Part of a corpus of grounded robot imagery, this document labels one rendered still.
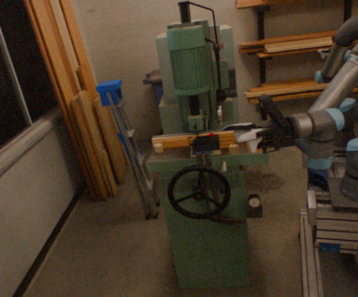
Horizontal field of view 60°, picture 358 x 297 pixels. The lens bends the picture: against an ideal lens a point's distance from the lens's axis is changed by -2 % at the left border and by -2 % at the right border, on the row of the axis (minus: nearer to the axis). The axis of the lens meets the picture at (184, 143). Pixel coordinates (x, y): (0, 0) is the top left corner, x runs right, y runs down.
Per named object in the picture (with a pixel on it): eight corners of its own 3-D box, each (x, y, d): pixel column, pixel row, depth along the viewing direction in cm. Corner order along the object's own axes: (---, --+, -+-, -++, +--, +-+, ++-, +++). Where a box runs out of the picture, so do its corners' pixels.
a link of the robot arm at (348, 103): (326, 121, 171) (327, 98, 165) (350, 119, 169) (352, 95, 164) (334, 129, 160) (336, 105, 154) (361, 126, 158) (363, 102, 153)
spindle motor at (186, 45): (173, 98, 151) (163, 31, 139) (177, 89, 167) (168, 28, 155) (209, 94, 149) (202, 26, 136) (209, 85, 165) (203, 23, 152)
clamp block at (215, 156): (191, 173, 148) (189, 156, 144) (193, 160, 160) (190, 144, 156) (223, 171, 146) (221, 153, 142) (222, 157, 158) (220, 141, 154)
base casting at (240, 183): (160, 193, 165) (157, 178, 161) (171, 147, 217) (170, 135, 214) (245, 187, 159) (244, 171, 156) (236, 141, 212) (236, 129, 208)
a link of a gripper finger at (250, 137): (248, 158, 84) (266, 148, 90) (245, 137, 82) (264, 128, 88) (238, 157, 86) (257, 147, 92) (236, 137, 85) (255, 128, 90)
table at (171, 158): (145, 182, 152) (143, 171, 149) (155, 154, 179) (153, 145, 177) (272, 172, 144) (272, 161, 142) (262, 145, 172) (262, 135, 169)
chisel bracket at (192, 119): (190, 134, 162) (188, 118, 159) (191, 124, 175) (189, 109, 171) (204, 132, 161) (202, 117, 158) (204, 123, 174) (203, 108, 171)
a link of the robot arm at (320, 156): (318, 155, 108) (319, 125, 104) (337, 169, 98) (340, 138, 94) (297, 159, 108) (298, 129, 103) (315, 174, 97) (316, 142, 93)
